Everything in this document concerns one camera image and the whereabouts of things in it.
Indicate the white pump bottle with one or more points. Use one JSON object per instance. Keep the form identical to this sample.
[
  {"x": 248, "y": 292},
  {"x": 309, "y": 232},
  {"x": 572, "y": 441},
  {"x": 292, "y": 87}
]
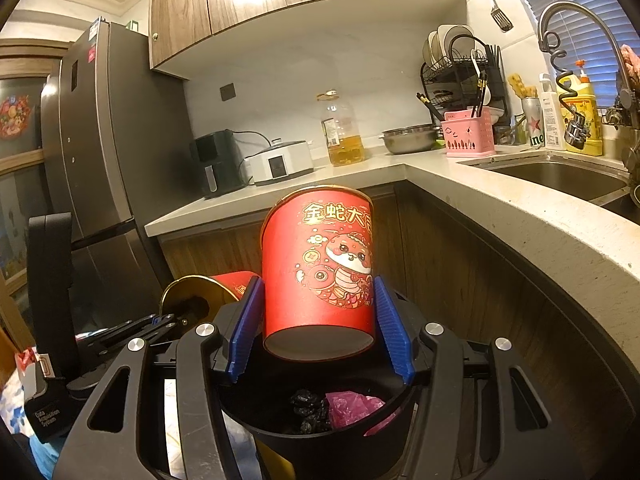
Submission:
[{"x": 552, "y": 120}]

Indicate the wooden base cabinet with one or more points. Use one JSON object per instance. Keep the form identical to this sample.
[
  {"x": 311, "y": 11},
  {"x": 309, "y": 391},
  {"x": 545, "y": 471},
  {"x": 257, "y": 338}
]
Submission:
[{"x": 500, "y": 285}]

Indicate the large red printed paper cup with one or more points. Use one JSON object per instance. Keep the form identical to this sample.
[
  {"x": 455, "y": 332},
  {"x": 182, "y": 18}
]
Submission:
[{"x": 320, "y": 270}]

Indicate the red cup with gold inside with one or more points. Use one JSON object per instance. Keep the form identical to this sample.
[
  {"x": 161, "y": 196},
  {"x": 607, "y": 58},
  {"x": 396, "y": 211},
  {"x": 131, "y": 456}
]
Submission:
[{"x": 235, "y": 282}]

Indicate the white slow cooker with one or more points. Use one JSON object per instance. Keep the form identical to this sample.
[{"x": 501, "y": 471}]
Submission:
[{"x": 280, "y": 162}]

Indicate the hot pink plastic bag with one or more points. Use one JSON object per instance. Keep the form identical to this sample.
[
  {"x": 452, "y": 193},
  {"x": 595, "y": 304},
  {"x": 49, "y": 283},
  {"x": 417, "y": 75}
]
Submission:
[{"x": 350, "y": 407}]

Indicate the cooking oil bottle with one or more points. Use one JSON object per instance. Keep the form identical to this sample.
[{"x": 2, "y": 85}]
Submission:
[{"x": 342, "y": 145}]

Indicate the yellow plastic item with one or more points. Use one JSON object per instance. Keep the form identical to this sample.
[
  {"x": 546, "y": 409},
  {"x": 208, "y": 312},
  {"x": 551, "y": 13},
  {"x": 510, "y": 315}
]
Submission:
[{"x": 277, "y": 460}]

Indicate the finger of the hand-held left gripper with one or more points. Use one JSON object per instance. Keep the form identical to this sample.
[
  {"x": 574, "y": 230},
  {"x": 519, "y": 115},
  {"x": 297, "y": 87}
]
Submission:
[{"x": 145, "y": 325}]

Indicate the stainless steel sink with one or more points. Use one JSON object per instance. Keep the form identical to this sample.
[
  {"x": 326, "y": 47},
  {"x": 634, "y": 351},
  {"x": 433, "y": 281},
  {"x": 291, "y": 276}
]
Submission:
[{"x": 560, "y": 175}]

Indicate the pink utensil basket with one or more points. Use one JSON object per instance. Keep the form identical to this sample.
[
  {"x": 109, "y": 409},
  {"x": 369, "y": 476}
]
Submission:
[{"x": 467, "y": 135}]

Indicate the wooden glass door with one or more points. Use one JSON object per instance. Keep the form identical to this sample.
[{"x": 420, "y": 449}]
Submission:
[{"x": 20, "y": 200}]

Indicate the red door decoration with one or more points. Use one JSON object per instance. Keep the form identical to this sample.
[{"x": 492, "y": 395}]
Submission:
[{"x": 15, "y": 116}]

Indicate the black dish rack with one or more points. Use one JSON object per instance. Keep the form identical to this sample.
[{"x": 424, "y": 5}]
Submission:
[{"x": 455, "y": 85}]

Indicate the yellow detergent bottle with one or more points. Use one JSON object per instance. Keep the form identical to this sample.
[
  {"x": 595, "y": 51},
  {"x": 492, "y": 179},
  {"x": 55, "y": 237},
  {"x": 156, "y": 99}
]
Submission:
[{"x": 592, "y": 125}]

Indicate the yellow scrubber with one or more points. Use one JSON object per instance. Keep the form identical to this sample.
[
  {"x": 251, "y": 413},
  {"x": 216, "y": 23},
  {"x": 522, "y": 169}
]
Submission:
[{"x": 522, "y": 86}]

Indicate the white bowl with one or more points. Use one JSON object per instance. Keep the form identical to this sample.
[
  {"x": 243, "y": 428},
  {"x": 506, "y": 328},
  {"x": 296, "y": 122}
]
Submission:
[{"x": 455, "y": 35}]

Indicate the steel gooseneck faucet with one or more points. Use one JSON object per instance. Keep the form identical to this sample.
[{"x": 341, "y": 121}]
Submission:
[{"x": 575, "y": 6}]

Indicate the red white packet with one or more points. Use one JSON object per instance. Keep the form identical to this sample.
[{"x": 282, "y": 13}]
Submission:
[{"x": 27, "y": 367}]

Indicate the silver beer can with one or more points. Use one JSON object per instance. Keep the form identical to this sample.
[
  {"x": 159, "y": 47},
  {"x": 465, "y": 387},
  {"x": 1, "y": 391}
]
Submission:
[{"x": 533, "y": 122}]

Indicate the grey refrigerator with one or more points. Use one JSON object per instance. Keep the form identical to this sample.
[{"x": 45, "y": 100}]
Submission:
[{"x": 125, "y": 160}]

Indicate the blue cloth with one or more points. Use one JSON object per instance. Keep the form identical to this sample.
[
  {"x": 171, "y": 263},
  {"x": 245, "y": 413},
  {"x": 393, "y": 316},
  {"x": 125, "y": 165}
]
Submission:
[{"x": 42, "y": 452}]

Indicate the stainless steel bowl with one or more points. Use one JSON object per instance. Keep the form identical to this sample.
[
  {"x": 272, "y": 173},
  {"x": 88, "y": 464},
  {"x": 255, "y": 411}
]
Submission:
[{"x": 410, "y": 140}]

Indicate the dark wall outlet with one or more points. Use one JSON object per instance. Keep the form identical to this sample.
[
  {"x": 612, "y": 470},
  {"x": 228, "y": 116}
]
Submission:
[{"x": 227, "y": 92}]

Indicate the pink rubber glove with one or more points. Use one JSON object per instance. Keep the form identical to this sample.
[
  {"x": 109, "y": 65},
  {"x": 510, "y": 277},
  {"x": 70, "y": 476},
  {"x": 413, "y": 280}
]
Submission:
[{"x": 631, "y": 65}]

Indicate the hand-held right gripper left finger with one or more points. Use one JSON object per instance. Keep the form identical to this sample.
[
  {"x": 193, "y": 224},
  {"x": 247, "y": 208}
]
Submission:
[{"x": 247, "y": 325}]

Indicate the black round bin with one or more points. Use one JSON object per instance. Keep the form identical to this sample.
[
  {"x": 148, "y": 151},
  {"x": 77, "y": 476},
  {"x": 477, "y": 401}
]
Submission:
[{"x": 340, "y": 452}]

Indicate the black air fryer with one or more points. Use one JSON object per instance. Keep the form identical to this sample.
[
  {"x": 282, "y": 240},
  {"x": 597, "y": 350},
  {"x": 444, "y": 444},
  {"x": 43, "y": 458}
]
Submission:
[{"x": 215, "y": 162}]

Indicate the white plate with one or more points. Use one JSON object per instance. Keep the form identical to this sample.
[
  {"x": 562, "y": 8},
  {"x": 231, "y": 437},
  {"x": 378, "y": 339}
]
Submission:
[{"x": 430, "y": 47}]

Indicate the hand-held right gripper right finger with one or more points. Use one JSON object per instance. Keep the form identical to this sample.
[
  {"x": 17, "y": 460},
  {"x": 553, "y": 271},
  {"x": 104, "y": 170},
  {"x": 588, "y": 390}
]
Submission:
[{"x": 392, "y": 330}]

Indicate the green box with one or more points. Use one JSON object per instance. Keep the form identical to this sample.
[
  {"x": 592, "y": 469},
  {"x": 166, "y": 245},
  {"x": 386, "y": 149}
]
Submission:
[{"x": 134, "y": 25}]

